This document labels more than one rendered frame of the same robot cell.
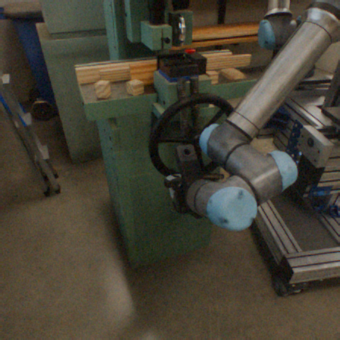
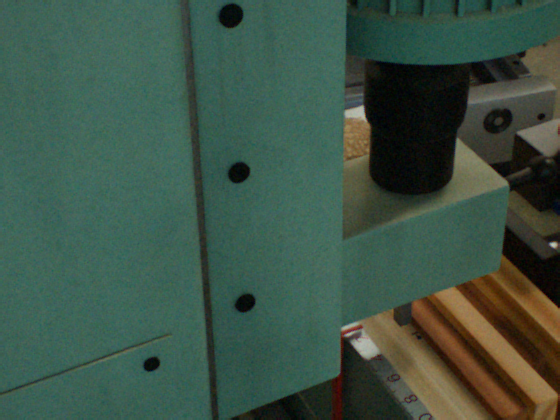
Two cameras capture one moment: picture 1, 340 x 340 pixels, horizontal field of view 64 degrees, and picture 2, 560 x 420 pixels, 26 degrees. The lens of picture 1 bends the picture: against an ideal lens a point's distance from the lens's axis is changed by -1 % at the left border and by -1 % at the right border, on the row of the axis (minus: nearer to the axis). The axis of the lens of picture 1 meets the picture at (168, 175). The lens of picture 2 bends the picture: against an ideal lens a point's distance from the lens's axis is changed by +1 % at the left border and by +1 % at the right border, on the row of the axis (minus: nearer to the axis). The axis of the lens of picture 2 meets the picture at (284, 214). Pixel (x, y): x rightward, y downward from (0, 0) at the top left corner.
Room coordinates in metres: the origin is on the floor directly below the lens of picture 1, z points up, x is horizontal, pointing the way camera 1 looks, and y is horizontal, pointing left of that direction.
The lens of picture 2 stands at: (1.17, 0.63, 1.51)
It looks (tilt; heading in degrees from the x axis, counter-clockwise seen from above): 38 degrees down; 264
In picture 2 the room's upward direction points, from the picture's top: 1 degrees counter-clockwise
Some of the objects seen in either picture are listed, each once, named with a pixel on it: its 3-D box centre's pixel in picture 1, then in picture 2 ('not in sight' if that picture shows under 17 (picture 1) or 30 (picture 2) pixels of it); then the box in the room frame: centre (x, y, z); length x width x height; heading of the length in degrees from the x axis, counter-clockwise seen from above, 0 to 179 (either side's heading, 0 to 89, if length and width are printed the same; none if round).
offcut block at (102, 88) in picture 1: (102, 89); not in sight; (0.83, 0.20, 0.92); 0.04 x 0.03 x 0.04; 167
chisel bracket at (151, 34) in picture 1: (155, 36); (378, 238); (1.05, 0.04, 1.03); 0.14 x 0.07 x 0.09; 20
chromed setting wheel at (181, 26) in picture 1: (177, 30); not in sight; (1.19, -0.03, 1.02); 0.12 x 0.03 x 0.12; 20
